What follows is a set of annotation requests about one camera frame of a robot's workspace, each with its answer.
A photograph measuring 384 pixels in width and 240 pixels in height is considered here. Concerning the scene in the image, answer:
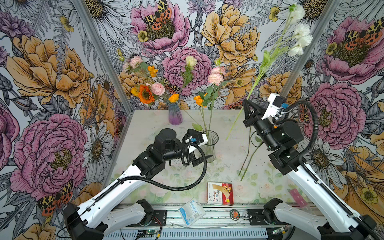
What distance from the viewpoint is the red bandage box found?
2.54 ft

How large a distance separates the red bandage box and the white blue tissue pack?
0.06 m

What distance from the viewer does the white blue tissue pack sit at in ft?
2.46
